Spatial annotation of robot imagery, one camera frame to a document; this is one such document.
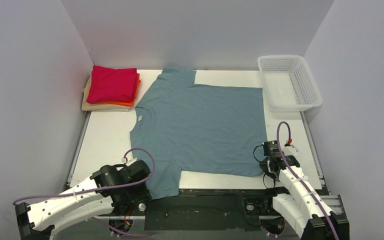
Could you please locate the folded magenta t shirt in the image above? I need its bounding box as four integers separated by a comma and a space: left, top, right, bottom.
86, 65, 138, 104

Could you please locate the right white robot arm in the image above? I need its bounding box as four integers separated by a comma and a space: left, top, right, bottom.
259, 140, 350, 240

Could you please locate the folded beige t shirt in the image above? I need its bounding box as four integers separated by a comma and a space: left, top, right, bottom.
81, 76, 131, 112

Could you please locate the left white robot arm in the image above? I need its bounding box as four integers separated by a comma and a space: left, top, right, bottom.
15, 160, 152, 240

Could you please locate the white plastic basket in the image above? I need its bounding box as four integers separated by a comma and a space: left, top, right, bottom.
257, 55, 323, 113

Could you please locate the folded orange t shirt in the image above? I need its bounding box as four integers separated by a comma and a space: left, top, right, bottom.
102, 73, 142, 107

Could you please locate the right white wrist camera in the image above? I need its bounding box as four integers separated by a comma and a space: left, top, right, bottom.
282, 144, 300, 158

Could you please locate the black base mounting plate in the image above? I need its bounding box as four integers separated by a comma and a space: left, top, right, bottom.
125, 187, 295, 231

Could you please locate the blue-grey t shirt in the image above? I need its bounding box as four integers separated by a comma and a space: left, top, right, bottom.
130, 68, 267, 199

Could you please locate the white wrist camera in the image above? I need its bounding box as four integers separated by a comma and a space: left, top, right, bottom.
122, 157, 138, 166
282, 144, 300, 158

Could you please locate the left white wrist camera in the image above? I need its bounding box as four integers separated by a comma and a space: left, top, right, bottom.
122, 157, 138, 166

